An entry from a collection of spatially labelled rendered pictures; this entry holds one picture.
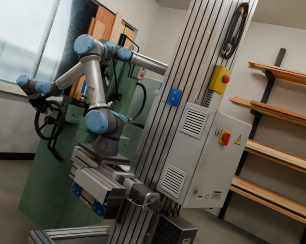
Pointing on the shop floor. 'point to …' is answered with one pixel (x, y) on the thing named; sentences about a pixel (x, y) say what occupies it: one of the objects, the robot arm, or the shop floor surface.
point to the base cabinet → (55, 189)
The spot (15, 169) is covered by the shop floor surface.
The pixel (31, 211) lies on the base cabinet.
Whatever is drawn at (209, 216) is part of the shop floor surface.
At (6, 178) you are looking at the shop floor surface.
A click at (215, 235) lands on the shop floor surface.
